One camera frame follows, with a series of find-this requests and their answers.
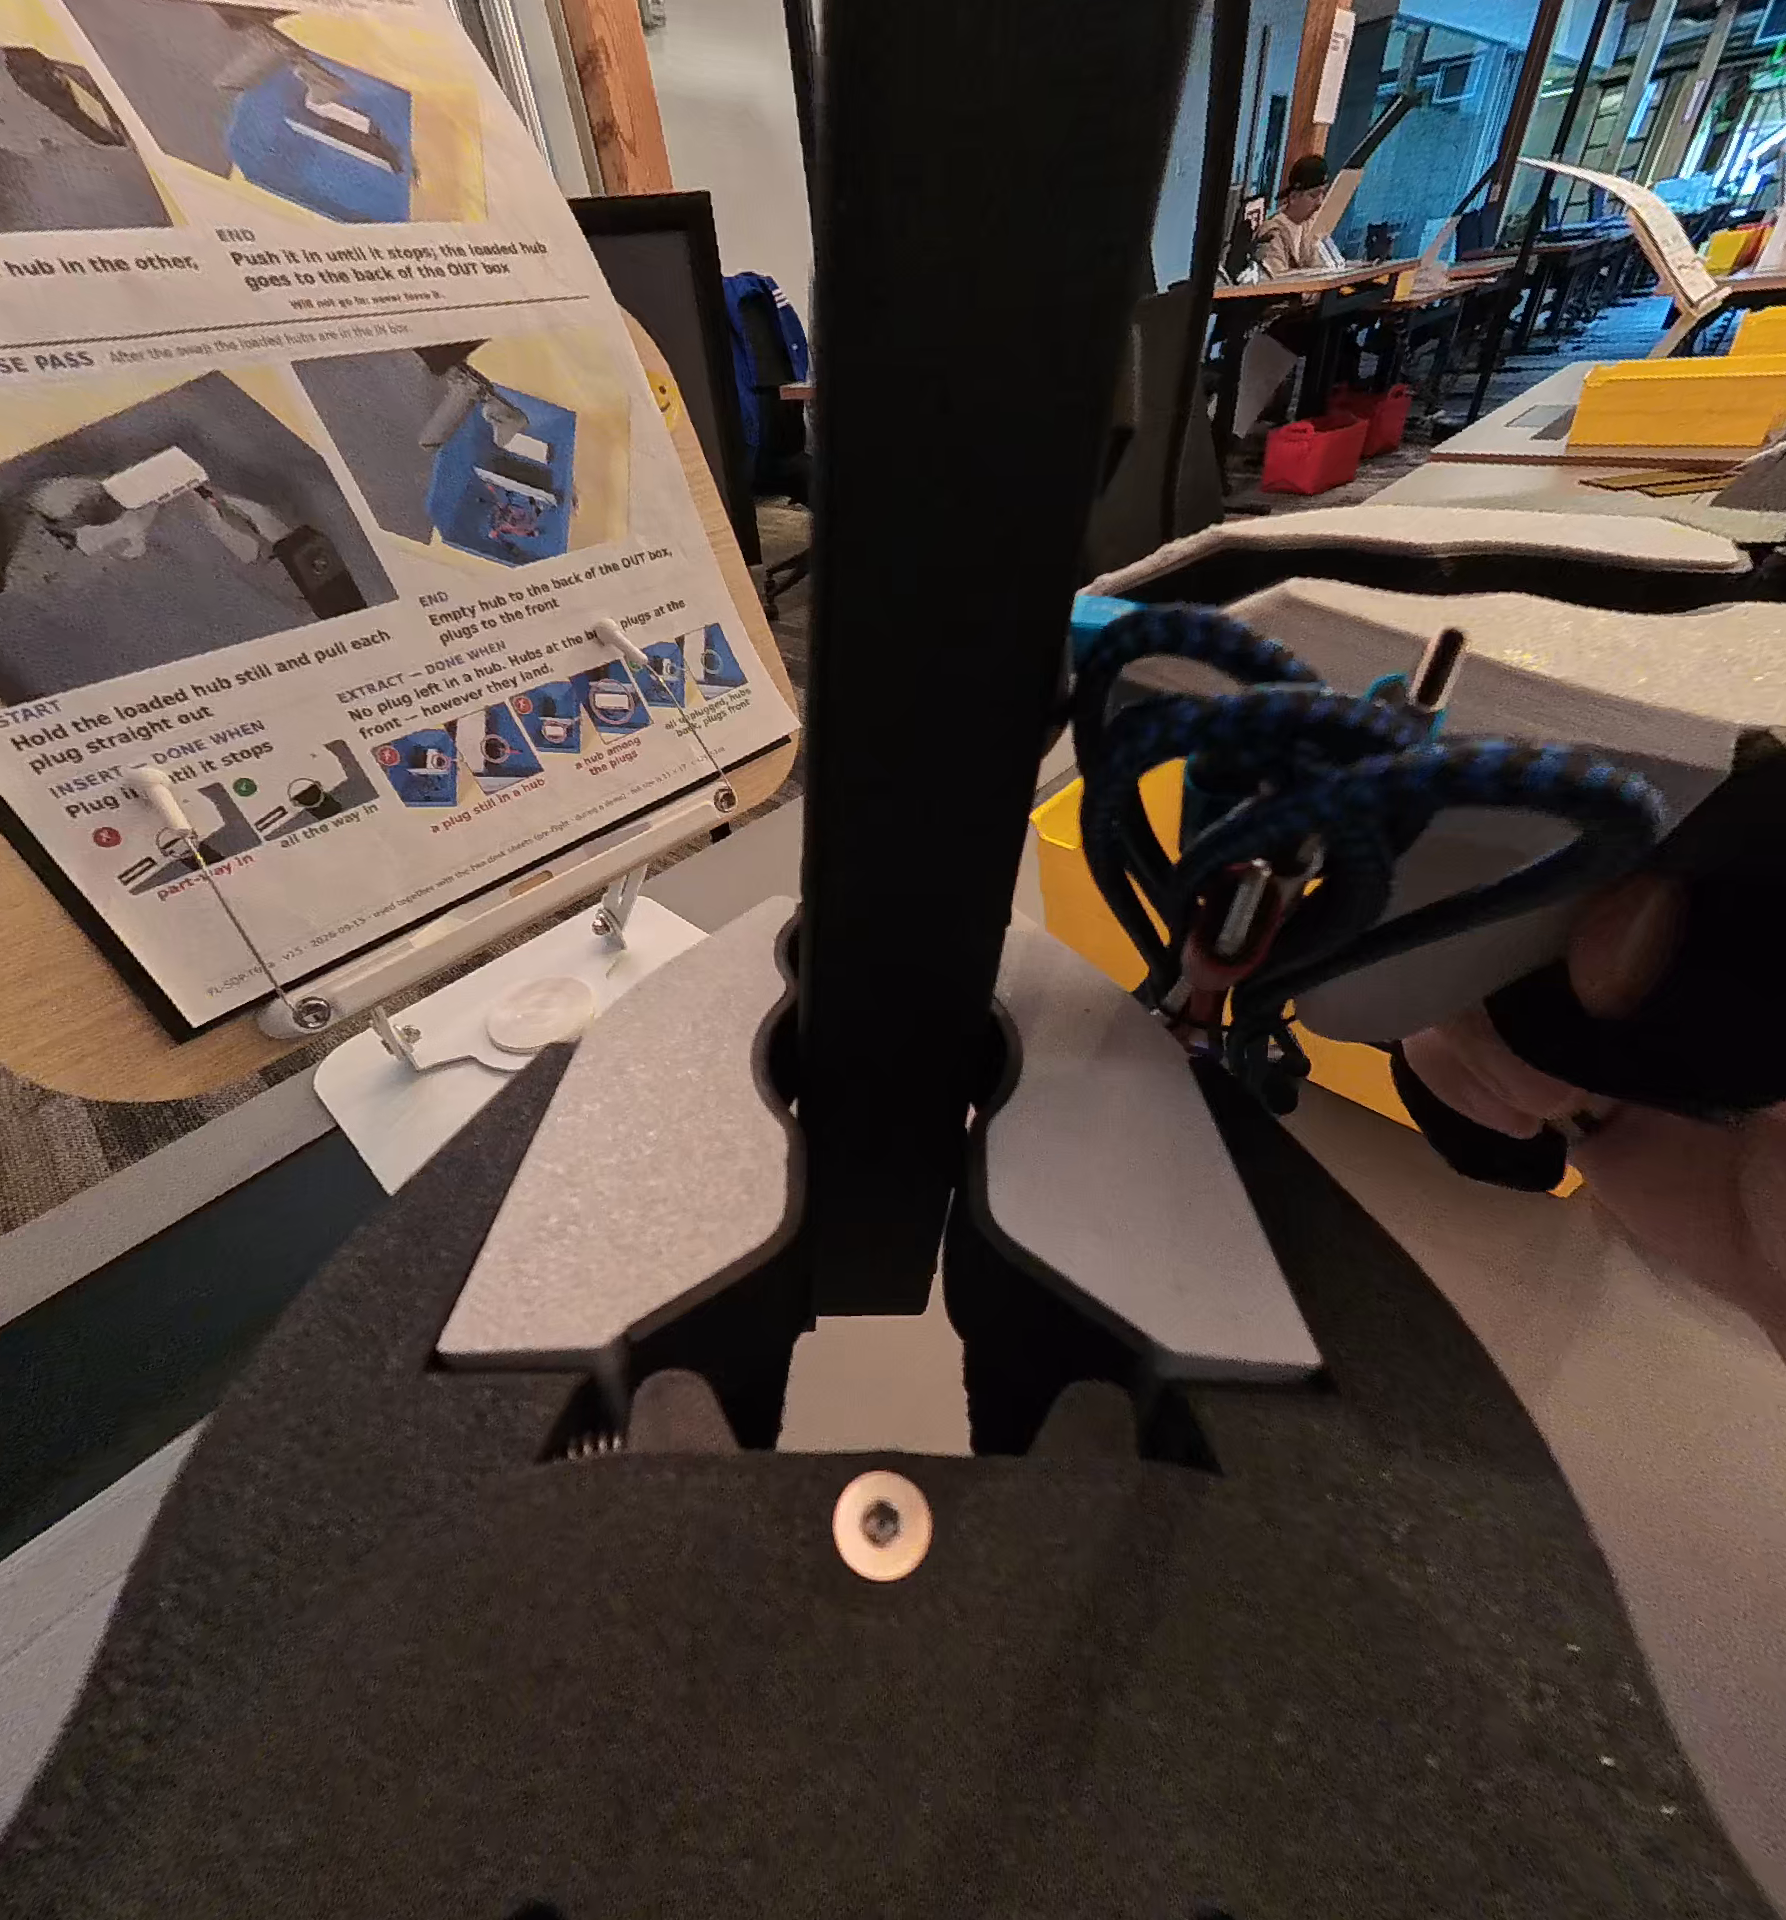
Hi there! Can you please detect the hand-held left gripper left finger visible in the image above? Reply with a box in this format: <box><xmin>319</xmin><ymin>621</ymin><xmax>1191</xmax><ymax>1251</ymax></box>
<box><xmin>435</xmin><ymin>899</ymin><xmax>822</xmax><ymax>1375</ymax></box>

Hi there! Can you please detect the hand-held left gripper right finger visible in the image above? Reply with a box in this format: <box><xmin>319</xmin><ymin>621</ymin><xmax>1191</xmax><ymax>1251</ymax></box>
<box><xmin>965</xmin><ymin>919</ymin><xmax>1328</xmax><ymax>1384</ymax></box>

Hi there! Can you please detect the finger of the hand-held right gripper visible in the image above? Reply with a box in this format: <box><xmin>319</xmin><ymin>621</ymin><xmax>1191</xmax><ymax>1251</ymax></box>
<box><xmin>1129</xmin><ymin>576</ymin><xmax>1786</xmax><ymax>824</ymax></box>
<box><xmin>1081</xmin><ymin>503</ymin><xmax>1757</xmax><ymax>617</ymax></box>

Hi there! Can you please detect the blue braided multi-plug cable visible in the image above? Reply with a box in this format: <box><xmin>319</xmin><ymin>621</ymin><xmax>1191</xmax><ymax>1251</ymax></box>
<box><xmin>1066</xmin><ymin>593</ymin><xmax>1673</xmax><ymax>1119</ymax></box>

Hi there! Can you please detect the black usb hub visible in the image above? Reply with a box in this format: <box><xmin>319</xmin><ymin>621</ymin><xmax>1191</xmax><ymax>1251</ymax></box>
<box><xmin>792</xmin><ymin>0</ymin><xmax>1214</xmax><ymax>1325</ymax></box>

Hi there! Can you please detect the person's right hand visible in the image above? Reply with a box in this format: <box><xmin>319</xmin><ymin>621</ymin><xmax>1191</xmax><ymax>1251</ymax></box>
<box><xmin>1408</xmin><ymin>870</ymin><xmax>1786</xmax><ymax>1399</ymax></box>

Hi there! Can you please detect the white stand base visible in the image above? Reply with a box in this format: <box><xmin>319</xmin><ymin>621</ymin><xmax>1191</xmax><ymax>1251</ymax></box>
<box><xmin>312</xmin><ymin>862</ymin><xmax>709</xmax><ymax>1198</ymax></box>

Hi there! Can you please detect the black chair with grey seat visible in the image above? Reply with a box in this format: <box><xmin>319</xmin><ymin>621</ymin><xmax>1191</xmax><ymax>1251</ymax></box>
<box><xmin>1088</xmin><ymin>284</ymin><xmax>1225</xmax><ymax>579</ymax></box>

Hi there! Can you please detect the instruction sheet on stand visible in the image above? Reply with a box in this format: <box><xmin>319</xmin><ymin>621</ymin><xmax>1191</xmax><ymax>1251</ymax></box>
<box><xmin>0</xmin><ymin>307</ymin><xmax>809</xmax><ymax>1109</ymax></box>

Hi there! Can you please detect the printed instruction sheet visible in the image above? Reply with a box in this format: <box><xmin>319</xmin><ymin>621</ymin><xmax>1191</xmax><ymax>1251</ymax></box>
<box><xmin>0</xmin><ymin>0</ymin><xmax>803</xmax><ymax>1038</ymax></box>

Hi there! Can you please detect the blue striped jacket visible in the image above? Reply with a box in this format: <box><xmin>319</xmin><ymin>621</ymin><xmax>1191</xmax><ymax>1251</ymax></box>
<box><xmin>722</xmin><ymin>273</ymin><xmax>813</xmax><ymax>452</ymax></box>

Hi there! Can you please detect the black monitor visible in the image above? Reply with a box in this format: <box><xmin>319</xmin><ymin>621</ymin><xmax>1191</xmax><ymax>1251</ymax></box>
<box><xmin>570</xmin><ymin>191</ymin><xmax>767</xmax><ymax>579</ymax></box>

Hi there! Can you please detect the dark desk cable cover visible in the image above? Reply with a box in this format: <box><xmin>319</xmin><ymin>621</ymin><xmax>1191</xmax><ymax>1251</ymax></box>
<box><xmin>0</xmin><ymin>1133</ymin><xmax>385</xmax><ymax>1563</ymax></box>

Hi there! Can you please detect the wooden post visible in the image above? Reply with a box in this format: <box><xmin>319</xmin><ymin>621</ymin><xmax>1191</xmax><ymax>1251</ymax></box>
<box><xmin>560</xmin><ymin>0</ymin><xmax>678</xmax><ymax>197</ymax></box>

